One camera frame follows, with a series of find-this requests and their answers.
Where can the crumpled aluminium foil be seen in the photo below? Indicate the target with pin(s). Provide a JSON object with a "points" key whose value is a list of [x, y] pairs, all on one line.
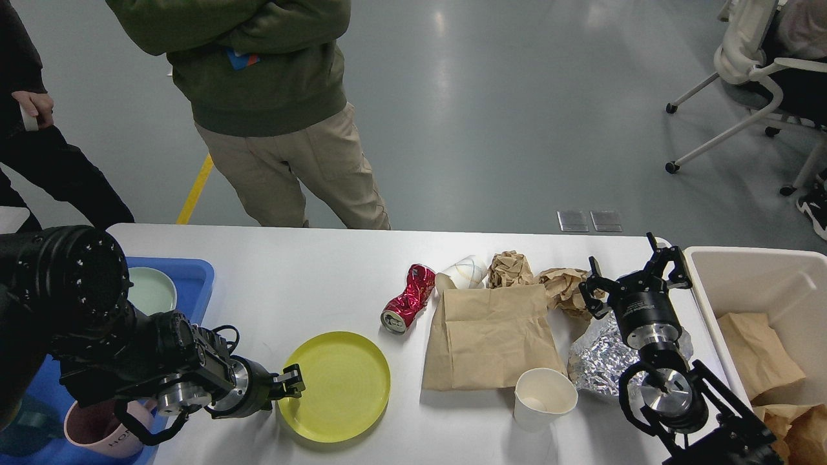
{"points": [[597, 359]]}

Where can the beige plastic bin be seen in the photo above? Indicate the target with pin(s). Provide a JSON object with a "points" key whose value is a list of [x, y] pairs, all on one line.
{"points": [[788, 286]]}

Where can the metal floor socket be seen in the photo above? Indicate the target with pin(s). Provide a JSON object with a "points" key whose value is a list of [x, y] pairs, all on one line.
{"points": [[573, 221], [606, 221]]}

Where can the metal floor socket left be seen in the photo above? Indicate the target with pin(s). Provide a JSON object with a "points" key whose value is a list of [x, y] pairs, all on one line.
{"points": [[573, 221]]}

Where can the person in green sweater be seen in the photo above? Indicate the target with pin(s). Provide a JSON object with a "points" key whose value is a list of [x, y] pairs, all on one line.
{"points": [[264, 80]]}

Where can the person in black clothes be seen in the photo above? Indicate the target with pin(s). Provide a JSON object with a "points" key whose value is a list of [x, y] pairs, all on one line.
{"points": [[34, 147]]}

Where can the white office chair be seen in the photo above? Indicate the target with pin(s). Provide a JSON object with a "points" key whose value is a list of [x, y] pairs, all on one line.
{"points": [[745, 71]]}

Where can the crumpled brown paper in bin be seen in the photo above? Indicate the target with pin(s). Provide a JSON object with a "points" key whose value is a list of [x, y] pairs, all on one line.
{"points": [[800, 431]]}

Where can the brown paper bag in bin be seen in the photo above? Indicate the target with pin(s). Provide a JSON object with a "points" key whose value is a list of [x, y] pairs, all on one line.
{"points": [[761, 360]]}

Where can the crumpled brown paper wad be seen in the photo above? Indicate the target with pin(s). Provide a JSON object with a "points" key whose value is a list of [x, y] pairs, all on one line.
{"points": [[562, 290]]}

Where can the pale green plate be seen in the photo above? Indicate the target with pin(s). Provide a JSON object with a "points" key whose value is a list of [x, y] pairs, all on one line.
{"points": [[152, 291]]}

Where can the flat brown paper bag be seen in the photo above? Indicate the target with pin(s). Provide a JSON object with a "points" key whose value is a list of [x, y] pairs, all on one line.
{"points": [[487, 338]]}

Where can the crushed red soda can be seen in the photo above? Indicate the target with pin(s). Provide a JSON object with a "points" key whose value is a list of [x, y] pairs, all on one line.
{"points": [[399, 314]]}

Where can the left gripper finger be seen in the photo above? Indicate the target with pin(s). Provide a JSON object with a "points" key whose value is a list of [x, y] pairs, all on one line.
{"points": [[288, 384]]}

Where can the crumpled brown paper ball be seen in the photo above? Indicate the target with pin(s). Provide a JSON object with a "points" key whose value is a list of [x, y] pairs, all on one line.
{"points": [[508, 269]]}

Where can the yellow plate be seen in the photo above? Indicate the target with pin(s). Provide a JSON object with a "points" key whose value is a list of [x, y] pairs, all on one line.
{"points": [[348, 384]]}

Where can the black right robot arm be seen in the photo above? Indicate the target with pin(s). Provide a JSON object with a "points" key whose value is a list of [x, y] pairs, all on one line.
{"points": [[690, 410]]}

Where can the dark teal mug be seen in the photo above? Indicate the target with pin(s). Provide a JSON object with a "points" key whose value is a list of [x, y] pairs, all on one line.
{"points": [[35, 426]]}

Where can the crushed white paper cup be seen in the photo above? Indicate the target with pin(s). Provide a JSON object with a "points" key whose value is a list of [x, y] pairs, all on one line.
{"points": [[469, 273]]}

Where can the white side table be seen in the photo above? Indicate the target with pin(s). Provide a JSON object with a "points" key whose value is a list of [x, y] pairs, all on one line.
{"points": [[12, 219]]}

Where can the pink mug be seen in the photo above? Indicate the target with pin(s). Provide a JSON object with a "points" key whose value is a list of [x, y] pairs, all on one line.
{"points": [[95, 428]]}

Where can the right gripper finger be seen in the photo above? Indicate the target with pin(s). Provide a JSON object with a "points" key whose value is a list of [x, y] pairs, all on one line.
{"points": [[666, 269], [590, 285]]}

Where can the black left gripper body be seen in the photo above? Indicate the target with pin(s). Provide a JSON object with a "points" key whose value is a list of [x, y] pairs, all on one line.
{"points": [[250, 394]]}

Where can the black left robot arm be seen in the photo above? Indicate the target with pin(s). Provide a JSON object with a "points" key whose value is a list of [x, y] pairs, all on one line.
{"points": [[65, 294]]}

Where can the metal floor socket right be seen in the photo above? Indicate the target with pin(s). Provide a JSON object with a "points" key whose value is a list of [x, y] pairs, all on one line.
{"points": [[606, 221]]}

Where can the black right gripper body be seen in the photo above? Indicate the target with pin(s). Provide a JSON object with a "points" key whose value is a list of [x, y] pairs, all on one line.
{"points": [[644, 312]]}

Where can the blue plastic tray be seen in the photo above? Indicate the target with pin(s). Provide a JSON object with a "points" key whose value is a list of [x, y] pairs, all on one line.
{"points": [[193, 279]]}

